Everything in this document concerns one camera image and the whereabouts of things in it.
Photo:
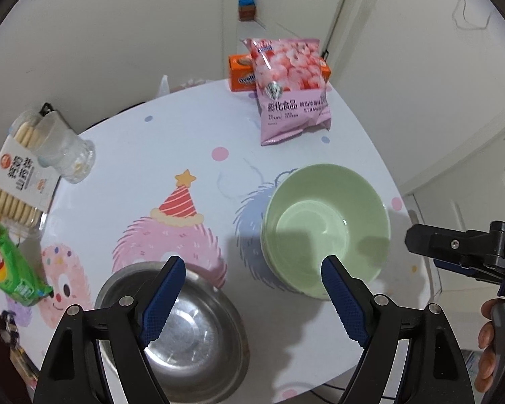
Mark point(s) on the blue plastic bag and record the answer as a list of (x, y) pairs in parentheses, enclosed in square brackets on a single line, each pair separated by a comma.
[(246, 0)]

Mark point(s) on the person's right hand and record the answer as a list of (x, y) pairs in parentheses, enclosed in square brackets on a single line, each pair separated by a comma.
[(486, 336)]

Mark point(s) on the cartoon printed tablecloth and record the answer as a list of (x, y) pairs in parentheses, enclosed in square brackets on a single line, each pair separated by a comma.
[(151, 155)]

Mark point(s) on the pink snack bag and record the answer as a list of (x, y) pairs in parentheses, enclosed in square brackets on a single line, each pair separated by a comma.
[(290, 92)]

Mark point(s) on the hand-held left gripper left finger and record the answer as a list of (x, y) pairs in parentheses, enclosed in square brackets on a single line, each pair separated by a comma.
[(162, 303)]

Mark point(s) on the yellow black utility knife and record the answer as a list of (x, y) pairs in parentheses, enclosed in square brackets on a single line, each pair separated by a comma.
[(23, 362)]

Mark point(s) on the large steel bowl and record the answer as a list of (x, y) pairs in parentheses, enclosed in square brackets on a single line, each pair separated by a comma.
[(105, 291)]

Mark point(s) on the clear glass cup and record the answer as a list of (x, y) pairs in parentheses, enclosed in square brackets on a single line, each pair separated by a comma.
[(67, 155)]

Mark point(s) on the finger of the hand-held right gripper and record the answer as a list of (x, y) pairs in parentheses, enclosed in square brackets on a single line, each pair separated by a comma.
[(450, 266), (446, 242)]

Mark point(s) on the orange box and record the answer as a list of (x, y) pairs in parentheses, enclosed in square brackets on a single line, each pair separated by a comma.
[(240, 71)]

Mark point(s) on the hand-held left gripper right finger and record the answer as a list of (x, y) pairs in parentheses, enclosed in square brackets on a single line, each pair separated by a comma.
[(345, 303)]

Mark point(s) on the white plastic bag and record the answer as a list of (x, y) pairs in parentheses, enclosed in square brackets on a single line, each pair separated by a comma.
[(164, 86)]

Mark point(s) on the small steel bowl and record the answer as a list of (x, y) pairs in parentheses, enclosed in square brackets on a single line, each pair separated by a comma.
[(202, 336)]

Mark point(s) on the clear biscuit pack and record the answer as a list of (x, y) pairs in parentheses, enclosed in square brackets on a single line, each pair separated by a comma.
[(14, 176)]

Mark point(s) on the cardboard box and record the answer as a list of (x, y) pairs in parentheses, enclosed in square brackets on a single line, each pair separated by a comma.
[(246, 13)]

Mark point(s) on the green chips bag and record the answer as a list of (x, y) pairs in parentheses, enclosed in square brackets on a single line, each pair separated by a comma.
[(10, 263)]

